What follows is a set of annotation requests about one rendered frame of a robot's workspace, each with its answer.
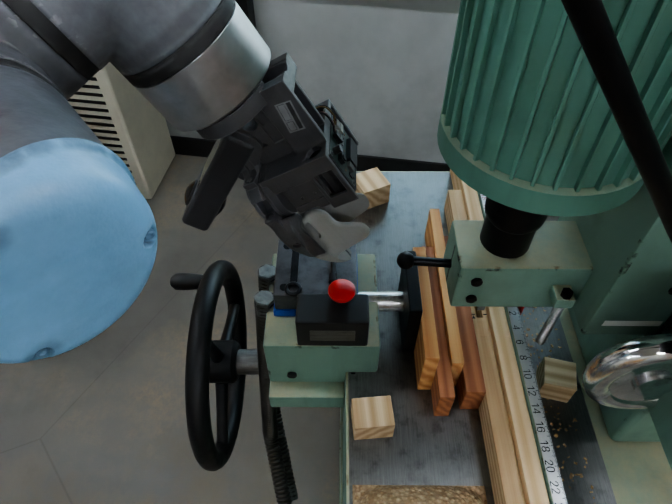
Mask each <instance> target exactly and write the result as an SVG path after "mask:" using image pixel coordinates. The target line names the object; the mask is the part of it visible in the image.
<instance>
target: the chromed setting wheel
mask: <svg viewBox="0 0 672 504"><path fill-rule="evenodd" d="M582 386H583V388H584V390H585V392H586V393H587V395H588V396H589V397H590V398H591V399H593V400H594V401H596V402H597V403H599V404H601V405H604V406H607V407H611V408H618V409H647V408H654V407H655V406H656V405H657V403H658V399H659V398H660V397H661V396H662V395H663V394H666V393H668V392H670V391H672V333H668V334H655V335H648V336H643V337H639V338H634V339H631V340H627V341H624V342H621V343H619V344H616V345H614V346H612V347H610V348H608V349H606V350H604V351H602V352H601V353H599V354H598V355H596V356H595V357H594V358H593V359H592V360H591V361H590V362H589V363H588V365H587V366H586V368H585V369H584V371H583V374H582Z"/></svg>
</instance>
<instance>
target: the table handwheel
mask: <svg viewBox="0 0 672 504"><path fill-rule="evenodd" d="M222 285H223V286H224V289H225V294H226V299H227V305H228V314H227V318H226V323H225V326H224V330H223V333H222V336H221V340H212V331H213V323H214V317H215V311H216V306H217V301H218V297H219V294H220V290H221V287H222ZM257 352H258V351H257V349H247V325H246V309H245V300H244V293H243V288H242V283H241V280H240V277H239V274H238V271H237V269H236V268H235V267H234V265H233V264H232V263H230V262H229V261H226V260H218V261H215V262H214V263H212V264H211V265H210V266H209V267H208V268H207V270H206V271H205V273H204V275H203V277H202V279H201V281H200V284H199V286H198V289H197V293H196V296H195V300H194V304H193V309H192V314H191V320H190V326H189V333H188V341H187V352H186V367H185V407H186V420H187V429H188V435H189V440H190V445H191V448H192V451H193V454H194V456H195V459H196V461H197V462H198V464H199V465H200V466H201V467H202V468H203V469H205V470H207V471H217V470H219V469H221V468H222V467H223V466H224V465H225V464H226V463H227V461H228V460H229V458H230V456H231V454H232V451H233V448H234V445H235V442H236V439H237V435H238V430H239V426H240V420H241V414H242V408H243V400H244V391H245V379H246V375H259V367H258V353H257ZM209 383H215V389H216V411H217V440H216V442H214V438H213V433H212V426H211V417H210V401H209Z"/></svg>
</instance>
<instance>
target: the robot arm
mask: <svg viewBox="0 0 672 504"><path fill-rule="evenodd" d="M270 58H271V52H270V49H269V47H268V46H267V44H266V43H265V42H264V40H263V39H262V37H261V36H260V35H259V33H258V32H257V30H256V29H255V28H254V26H253V25H252V23H251V22H250V21H249V19H248V18H247V16H246V15H245V14H244V12H243V11H242V9H241V8H240V7H239V5H238V4H237V2H236V1H235V0H0V363H6V364H12V363H26V362H29V361H31V360H38V359H43V358H47V357H53V356H56V355H59V354H62V353H64V352H67V351H69V350H72V349H74V348H76V347H78V346H80V345H82V344H84V343H86V342H88V341H89V340H91V339H92V338H94V337H96V336H97V335H99V334H100V333H102V332H103V331H104V330H106V329H107V328H108V327H109V326H111V325H112V324H113V323H114V322H115V321H117V320H118V319H119V318H120V317H121V316H122V315H123V314H124V313H125V312H126V311H127V310H128V308H129V307H130V306H131V305H132V304H133V302H134V301H135V300H136V299H137V297H138V296H139V294H140V293H141V291H142V290H143V288H144V286H145V284H146V282H147V280H148V278H149V276H150V274H151V271H152V268H153V265H154V262H155V257H156V252H157V229H156V223H155V219H154V216H153V213H152V211H151V208H150V206H149V204H148V203H147V201H146V199H145V198H144V196H143V195H142V194H141V192H140V191H139V189H138V188H137V186H136V183H135V180H134V178H133V176H132V174H131V172H130V170H129V169H128V167H127V166H126V164H125V163H124V162H123V161H122V159H121V158H120V157H119V156H118V155H116V154H115V153H114V152H113V151H111V150H110V149H108V148H107V147H105V146H104V145H103V143H102V142H101V141H100V140H99V139H98V137H97V136H96V135H95V134H94V133H93V131H92V130H91V129H90V128H89V127H88V125H87V124H86V123H85V122H84V120H83V119H82V118H81V117H80V116H79V114H78V113H77V112H76V111H75V110H74V108H73V107H72V106H71V105H70V103H69V102H68V101H67V100H68V99H69V98H71V97H72V96H73V95H74V94H75V93H76V92H77V91H78V90H79V89H80V88H81V87H82V86H83V85H85V84H86V83H87V82H88V80H90V79H91V78H92V77H93V76H94V75H95V74H96V73H97V72H98V71H99V70H102V69H103V68H104V67H105V66H106V65H107V64H108V63H109V62H110V63H111V64H112V65H113V66H114V67H115V68H116V69H117V70H118V71H119V72H120V73H121V74H122V75H123V76H124V77H125V78H126V79H127V80H128V81H129V82H130V83H131V84H132V85H133V86H134V87H135V88H136V89H137V90H138V91H139V92H140V93H141V94H142V95H143V96H144V97H145V98H146V99H147V100H148V101H149V102H150V103H151V104H152V105H153V106H154V107H155V108H156V109H157V110H158V111H159V112H160V113H161V114H162V115H163V116H164V117H165V118H166V119H167V121H168V122H169V123H170V124H171V125H172V126H173V127H174V128H175V129H177V130H179V131H181V132H191V131H197V132H198V133H199V134H200V135H201V136H202V137H203V138H204V139H206V140H216V139H217V140H216V142H215V144H214V146H213V148H212V150H211V152H210V154H209V156H208V158H207V160H206V162H205V164H204V166H203V168H202V170H201V172H200V174H199V176H198V178H197V179H195V180H194V181H192V182H191V183H190V184H189V185H188V187H187V189H186V191H185V196H184V199H185V205H186V208H185V211H184V215H183V218H182V221H183V223H185V224H187V225H189V226H192V227H194V228H197V229H199V230H202V231H206V230H208V228H209V227H210V225H211V223H212V222H213V220H214V218H215V217H216V216H217V215H218V214H220V213H221V212H222V210H223V209H224V207H225V205H226V200H227V196H228V194H229V192H230V191H231V189H232V187H233V185H234V184H235V182H236V180H237V178H239V179H241V180H244V183H243V187H244V188H245V190H246V194H247V197H248V199H249V200H250V202H251V204H252V205H253V206H254V208H255V209H256V211H257V212H258V213H259V215H260V216H261V217H262V218H263V219H265V224H266V225H268V226H269V227H270V228H271V229H272V230H273V231H274V232H275V234H276V235H277V236H278V238H279V239H280V240H281V241H282V242H283V243H284V244H285V245H286V246H287V247H289V248H290V249H292V250H293V251H296V252H298V253H300V254H303V255H305V256H308V257H315V258H318V259H321V260H325V261H330V262H345V261H348V260H351V251H350V247H351V246H353V245H355V244H356V243H358V242H360V241H362V240H363V239H365V238H366V237H368V235H369V233H370V229H369V227H368V226H367V225H366V224H364V223H362V222H351V221H352V220H353V219H355V218H356V217H358V216H359V215H360V214H362V213H363V212H364V211H366V210H367V209H368V207H369V200H368V198H367V197H366V196H365V195H364V194H362V193H356V167H357V145H359V142H358V141H357V139H356V138H355V136H354V135H353V134H352V132H351V131H350V129H349V128H348V126H347V125H346V123H345V122H344V120H343V119H342V117H341V116H340V114H339V113H338V111H337V110H336V108H335V107H334V106H333V104H332V103H331V101H330V100H329V99H328V100H325V101H323V102H321V103H319V104H317V105H315V106H314V105H313V103H312V102H311V100H310V99H309V98H308V96H307V95H306V93H305V92H304V91H303V89H302V88H301V86H300V85H299V83H298V82H297V81H296V72H297V66H296V64H295V63H294V61H293V60H292V58H291V57H290V56H289V54H288V53H287V52H286V53H284V54H282V55H281V56H279V57H277V58H275V59H273V60H271V61H270ZM297 212H298V213H299V214H298V213H297Z"/></svg>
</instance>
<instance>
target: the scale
mask: <svg viewBox="0 0 672 504"><path fill-rule="evenodd" d="M480 195H481V199H482V204H483V208H484V212H485V200H486V196H484V195H482V194H480ZM507 309H508V313H509V317H510V322H511V326H512V330H513V334H514V338H515V343H516V347H517V351H518V355H519V360H520V364H521V368H522V372H523V376H524V381H525V385H526V389H527V393H528V397H529V402H530V406H531V410H532V414H533V419H534V423H535V427H536V431H537V435H538V440H539V444H540V448H541V452H542V456H543V461H544V465H545V469H546V473H547V478H548V482H549V486H550V490H551V494H552V499H553V503H554V504H568V502H567V498H566V494H565V490H564V486H563V482H562V478H561V474H560V470H559V466H558V463H557V459H556V455H555V451H554V447H553V443H552V439H551V435H550V431H549V427H548V423H547V419H546V415H545V411H544V407H543V403H542V399H541V395H540V391H539V388H538V384H537V380H536V376H535V372H534V368H533V364H532V360H531V356H530V352H529V348H528V344H527V340H526V336H525V332H524V328H523V324H522V320H521V316H520V313H519V309H518V307H507Z"/></svg>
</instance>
